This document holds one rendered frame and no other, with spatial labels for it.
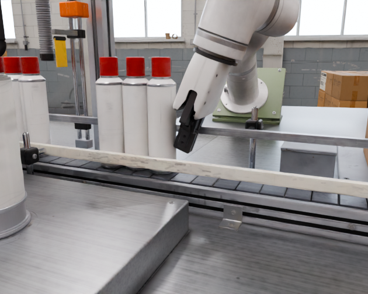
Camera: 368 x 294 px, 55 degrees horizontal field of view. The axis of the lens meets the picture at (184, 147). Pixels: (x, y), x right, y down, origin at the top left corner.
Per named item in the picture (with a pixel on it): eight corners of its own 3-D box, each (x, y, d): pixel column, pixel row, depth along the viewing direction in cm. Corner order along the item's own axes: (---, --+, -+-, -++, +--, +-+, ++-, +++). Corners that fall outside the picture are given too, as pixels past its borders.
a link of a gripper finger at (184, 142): (186, 111, 61) (174, 146, 63) (179, 114, 58) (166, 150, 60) (202, 119, 60) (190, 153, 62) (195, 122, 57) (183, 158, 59)
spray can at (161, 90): (143, 172, 64) (139, 56, 59) (158, 164, 69) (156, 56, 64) (167, 176, 62) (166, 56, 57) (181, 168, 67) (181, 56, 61)
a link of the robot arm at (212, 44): (208, 29, 61) (202, 46, 62) (190, 25, 53) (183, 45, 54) (253, 46, 58) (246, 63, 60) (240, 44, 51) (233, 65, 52)
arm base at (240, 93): (216, 112, 142) (208, 81, 126) (226, 76, 150) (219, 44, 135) (264, 116, 136) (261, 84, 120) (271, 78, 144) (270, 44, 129)
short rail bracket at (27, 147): (20, 194, 67) (13, 133, 64) (32, 188, 70) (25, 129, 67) (33, 196, 66) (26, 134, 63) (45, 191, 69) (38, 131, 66)
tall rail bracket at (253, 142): (236, 198, 65) (239, 110, 61) (245, 185, 72) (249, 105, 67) (253, 201, 64) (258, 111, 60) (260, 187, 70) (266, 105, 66)
